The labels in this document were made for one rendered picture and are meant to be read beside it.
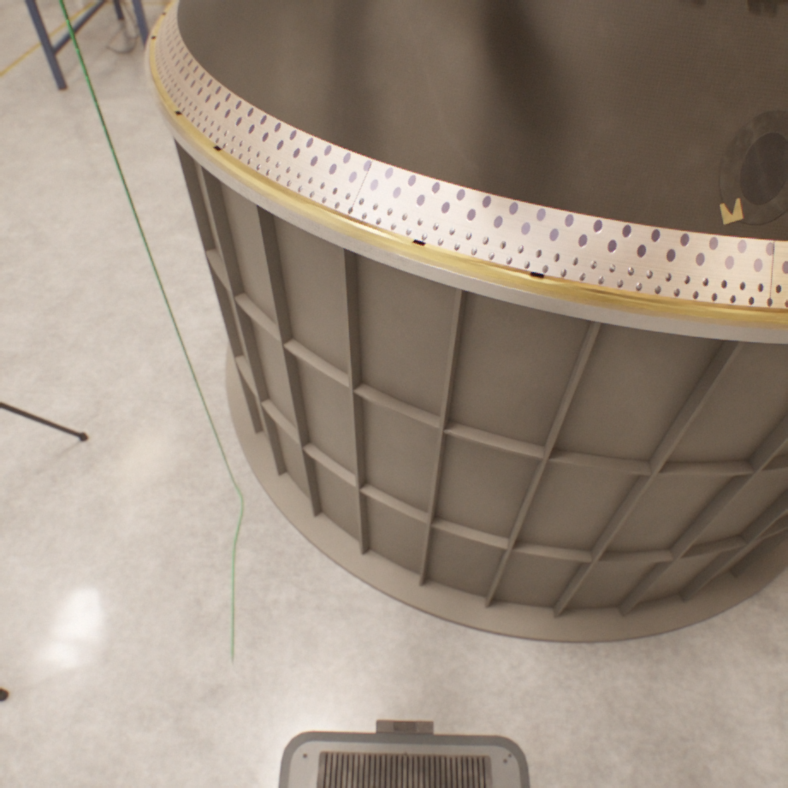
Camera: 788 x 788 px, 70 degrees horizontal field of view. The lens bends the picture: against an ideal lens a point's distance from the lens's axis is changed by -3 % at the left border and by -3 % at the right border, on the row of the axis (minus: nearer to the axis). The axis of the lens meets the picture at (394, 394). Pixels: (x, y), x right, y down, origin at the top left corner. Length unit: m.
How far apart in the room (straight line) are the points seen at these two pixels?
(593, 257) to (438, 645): 1.21
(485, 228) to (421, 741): 1.06
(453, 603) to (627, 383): 0.97
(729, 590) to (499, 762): 0.92
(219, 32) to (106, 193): 2.37
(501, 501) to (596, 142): 0.76
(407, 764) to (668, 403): 0.90
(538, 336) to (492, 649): 1.06
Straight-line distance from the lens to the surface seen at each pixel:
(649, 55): 0.83
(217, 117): 1.12
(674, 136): 0.83
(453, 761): 1.42
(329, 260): 1.00
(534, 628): 1.76
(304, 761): 1.42
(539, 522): 1.34
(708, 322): 0.84
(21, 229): 3.42
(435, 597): 1.75
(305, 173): 0.94
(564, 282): 0.79
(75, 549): 2.05
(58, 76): 4.83
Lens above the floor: 1.66
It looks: 51 degrees down
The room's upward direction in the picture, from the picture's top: 1 degrees clockwise
